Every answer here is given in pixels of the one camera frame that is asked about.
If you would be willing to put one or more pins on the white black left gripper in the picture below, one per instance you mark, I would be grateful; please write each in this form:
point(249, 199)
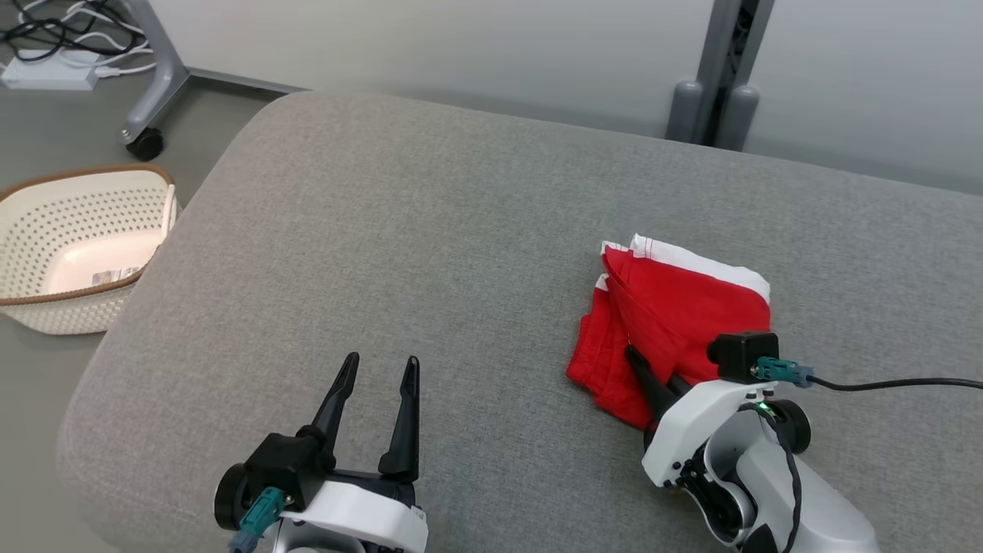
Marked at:
point(361, 514)

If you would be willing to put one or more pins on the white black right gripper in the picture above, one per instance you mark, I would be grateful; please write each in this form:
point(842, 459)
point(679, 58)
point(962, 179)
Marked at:
point(691, 422)

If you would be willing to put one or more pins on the red shorts with white stripes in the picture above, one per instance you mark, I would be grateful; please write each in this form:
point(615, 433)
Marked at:
point(691, 315)

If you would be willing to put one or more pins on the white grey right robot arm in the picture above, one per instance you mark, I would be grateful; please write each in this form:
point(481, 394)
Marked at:
point(814, 507)

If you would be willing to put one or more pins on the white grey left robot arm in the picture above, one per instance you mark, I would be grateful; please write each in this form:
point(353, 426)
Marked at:
point(230, 499)

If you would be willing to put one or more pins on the paper label in basket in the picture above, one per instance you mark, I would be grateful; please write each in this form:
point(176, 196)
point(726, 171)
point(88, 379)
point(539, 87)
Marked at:
point(115, 275)

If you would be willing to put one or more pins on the black caster wheel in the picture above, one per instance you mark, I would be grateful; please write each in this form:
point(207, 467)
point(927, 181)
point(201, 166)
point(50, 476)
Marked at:
point(146, 144)

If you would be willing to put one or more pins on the cream perforated laundry basket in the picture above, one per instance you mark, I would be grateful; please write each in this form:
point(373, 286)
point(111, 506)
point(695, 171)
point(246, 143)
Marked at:
point(46, 223)

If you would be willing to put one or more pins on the grey metal stand leg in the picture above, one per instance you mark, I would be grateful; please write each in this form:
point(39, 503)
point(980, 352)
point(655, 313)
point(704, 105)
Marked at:
point(157, 69)

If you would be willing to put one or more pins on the white power strip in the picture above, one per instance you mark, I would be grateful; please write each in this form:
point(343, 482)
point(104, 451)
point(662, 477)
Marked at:
point(46, 73)

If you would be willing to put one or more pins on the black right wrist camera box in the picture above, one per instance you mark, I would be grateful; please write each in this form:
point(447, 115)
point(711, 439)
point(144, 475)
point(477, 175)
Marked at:
point(741, 355)

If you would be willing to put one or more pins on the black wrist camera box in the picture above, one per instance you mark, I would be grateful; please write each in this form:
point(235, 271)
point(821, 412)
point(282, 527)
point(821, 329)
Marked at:
point(288, 468)
point(741, 355)

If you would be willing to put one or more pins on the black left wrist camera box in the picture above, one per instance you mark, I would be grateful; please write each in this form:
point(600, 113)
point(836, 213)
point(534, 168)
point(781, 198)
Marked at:
point(288, 468)

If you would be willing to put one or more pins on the grey cylindrical post foot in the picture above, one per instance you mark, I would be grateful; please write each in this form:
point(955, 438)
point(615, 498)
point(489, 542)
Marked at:
point(737, 119)
point(685, 115)

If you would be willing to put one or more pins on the grey metal partition post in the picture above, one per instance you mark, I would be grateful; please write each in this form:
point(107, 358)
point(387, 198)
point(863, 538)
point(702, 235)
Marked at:
point(726, 46)

